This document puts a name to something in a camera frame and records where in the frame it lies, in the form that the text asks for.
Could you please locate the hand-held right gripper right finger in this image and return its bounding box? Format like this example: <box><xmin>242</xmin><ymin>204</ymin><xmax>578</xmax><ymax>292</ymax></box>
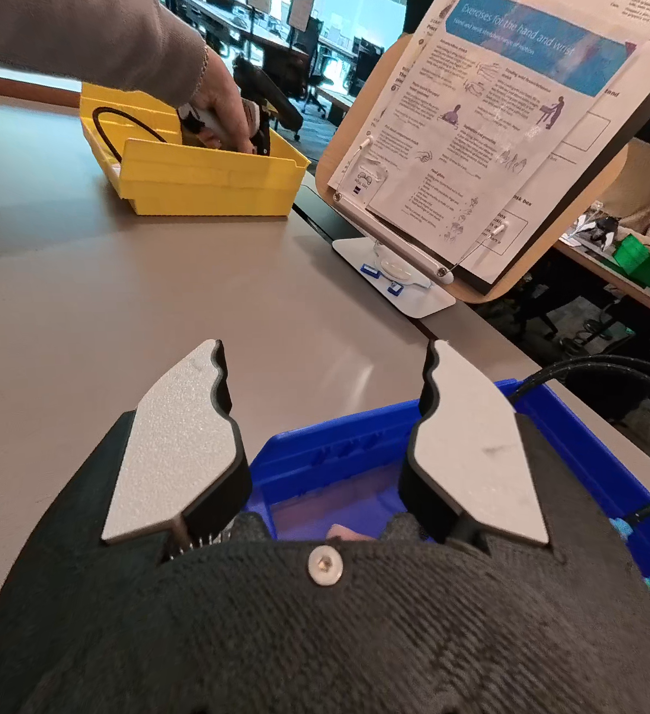
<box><xmin>398</xmin><ymin>338</ymin><xmax>550</xmax><ymax>546</ymax></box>

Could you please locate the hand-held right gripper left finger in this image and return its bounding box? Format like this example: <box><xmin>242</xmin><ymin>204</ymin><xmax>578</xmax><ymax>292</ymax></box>
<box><xmin>100</xmin><ymin>338</ymin><xmax>253</xmax><ymax>546</ymax></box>

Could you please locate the yellow plastic bin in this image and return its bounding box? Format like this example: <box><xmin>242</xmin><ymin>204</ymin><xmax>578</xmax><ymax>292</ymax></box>
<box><xmin>79</xmin><ymin>81</ymin><xmax>311</xmax><ymax>217</ymax></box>

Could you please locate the black usb cable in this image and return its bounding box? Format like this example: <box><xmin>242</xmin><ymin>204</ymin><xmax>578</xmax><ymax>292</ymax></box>
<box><xmin>92</xmin><ymin>106</ymin><xmax>169</xmax><ymax>165</ymax></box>

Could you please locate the blue plastic bin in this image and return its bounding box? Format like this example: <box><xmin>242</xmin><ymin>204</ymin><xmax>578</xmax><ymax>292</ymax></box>
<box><xmin>245</xmin><ymin>379</ymin><xmax>650</xmax><ymax>620</ymax></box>

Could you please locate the person's left forearm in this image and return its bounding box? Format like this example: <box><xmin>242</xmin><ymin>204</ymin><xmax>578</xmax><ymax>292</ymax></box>
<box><xmin>0</xmin><ymin>0</ymin><xmax>208</xmax><ymax>107</ymax></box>

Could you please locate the person's left hand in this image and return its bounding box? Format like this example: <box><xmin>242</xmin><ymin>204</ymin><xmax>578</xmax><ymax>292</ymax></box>
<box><xmin>182</xmin><ymin>47</ymin><xmax>256</xmax><ymax>154</ymax></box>

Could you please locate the black office chair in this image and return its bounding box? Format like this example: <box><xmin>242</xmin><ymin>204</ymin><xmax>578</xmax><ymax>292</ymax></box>
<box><xmin>288</xmin><ymin>17</ymin><xmax>328</xmax><ymax>118</ymax></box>

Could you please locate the small white wipe packet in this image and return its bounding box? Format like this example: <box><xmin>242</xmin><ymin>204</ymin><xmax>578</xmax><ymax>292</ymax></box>
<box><xmin>347</xmin><ymin>159</ymin><xmax>390</xmax><ymax>204</ymax></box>

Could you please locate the wooden document stand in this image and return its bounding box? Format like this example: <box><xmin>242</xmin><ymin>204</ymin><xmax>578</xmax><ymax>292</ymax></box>
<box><xmin>315</xmin><ymin>0</ymin><xmax>650</xmax><ymax>320</ymax></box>

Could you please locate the printed exercise sheet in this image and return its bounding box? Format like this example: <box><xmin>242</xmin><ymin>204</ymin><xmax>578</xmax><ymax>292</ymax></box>
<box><xmin>327</xmin><ymin>0</ymin><xmax>650</xmax><ymax>285</ymax></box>

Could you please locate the white printed sheet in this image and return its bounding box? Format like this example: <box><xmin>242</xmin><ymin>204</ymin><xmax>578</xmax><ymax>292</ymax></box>
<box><xmin>487</xmin><ymin>0</ymin><xmax>650</xmax><ymax>285</ymax></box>

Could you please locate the black braided cable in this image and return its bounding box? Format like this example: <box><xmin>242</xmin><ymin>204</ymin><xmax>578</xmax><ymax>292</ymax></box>
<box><xmin>506</xmin><ymin>356</ymin><xmax>650</xmax><ymax>600</ymax></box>

